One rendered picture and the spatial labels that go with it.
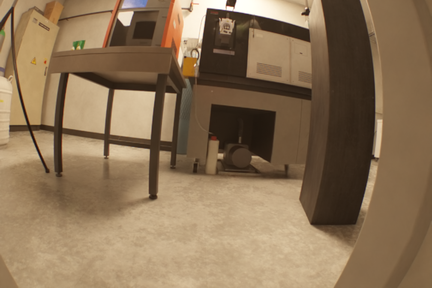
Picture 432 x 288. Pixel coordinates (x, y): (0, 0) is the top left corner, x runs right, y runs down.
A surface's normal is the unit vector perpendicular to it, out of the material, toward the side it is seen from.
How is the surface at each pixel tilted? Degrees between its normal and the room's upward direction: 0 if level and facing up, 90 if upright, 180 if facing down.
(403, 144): 90
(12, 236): 0
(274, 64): 90
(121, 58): 90
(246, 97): 90
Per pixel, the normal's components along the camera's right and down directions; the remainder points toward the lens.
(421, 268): -0.99, -0.10
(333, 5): -0.25, -0.02
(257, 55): 0.07, 0.01
